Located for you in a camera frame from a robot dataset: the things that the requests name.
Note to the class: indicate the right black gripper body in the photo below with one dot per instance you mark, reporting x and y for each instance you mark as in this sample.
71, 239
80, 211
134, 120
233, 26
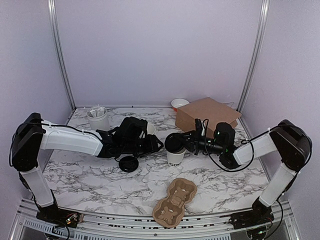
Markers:
198, 144

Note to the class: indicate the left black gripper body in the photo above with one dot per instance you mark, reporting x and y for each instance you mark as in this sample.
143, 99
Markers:
132, 147

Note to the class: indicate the stack of white paper cups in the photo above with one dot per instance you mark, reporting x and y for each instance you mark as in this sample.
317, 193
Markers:
151, 130

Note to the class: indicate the black plastic cup lid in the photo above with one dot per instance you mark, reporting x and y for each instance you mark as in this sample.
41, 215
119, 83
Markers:
128, 164

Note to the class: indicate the brown paper bag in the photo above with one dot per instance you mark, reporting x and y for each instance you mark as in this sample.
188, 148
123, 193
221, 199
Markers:
205, 108

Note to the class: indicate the single white paper cup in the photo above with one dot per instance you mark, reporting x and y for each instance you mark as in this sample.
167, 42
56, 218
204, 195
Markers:
175, 159

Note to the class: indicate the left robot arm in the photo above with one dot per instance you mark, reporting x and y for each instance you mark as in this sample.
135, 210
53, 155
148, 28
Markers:
36, 134

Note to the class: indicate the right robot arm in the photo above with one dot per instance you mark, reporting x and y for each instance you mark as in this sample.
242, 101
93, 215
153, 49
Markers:
286, 141

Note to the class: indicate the white canister with stirrers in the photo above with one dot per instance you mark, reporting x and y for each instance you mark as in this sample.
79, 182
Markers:
98, 118

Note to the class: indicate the orange bowl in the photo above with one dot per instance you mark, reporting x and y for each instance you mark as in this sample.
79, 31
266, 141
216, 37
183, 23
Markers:
178, 102

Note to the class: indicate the brown cardboard cup carrier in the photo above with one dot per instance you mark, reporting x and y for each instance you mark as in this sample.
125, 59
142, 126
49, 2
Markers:
170, 210

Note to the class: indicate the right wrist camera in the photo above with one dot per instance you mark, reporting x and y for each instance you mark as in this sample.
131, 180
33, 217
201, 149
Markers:
201, 127

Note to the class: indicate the aluminium front rail base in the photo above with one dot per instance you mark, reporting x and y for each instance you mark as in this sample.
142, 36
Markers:
102, 226

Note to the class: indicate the right aluminium frame post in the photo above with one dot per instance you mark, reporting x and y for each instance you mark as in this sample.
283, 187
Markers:
260, 33

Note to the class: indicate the aluminium frame post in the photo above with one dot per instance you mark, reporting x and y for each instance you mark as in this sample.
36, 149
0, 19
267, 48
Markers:
260, 33
59, 53

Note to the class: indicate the left aluminium frame post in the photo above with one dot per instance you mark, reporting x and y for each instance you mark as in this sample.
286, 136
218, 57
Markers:
59, 53

